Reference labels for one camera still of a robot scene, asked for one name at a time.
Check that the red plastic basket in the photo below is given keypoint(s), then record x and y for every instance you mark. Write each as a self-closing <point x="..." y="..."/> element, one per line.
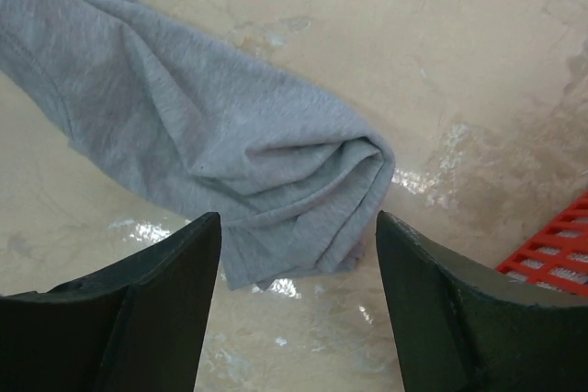
<point x="555" y="257"/>

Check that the grey sleeveless shirt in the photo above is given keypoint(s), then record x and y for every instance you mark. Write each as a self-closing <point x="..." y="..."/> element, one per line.
<point x="194" y="125"/>

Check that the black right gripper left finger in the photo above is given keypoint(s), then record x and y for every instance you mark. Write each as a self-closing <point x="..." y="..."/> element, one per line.
<point x="135" y="325"/>

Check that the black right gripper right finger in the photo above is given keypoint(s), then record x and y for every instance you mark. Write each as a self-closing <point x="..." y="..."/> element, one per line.
<point x="461" y="326"/>

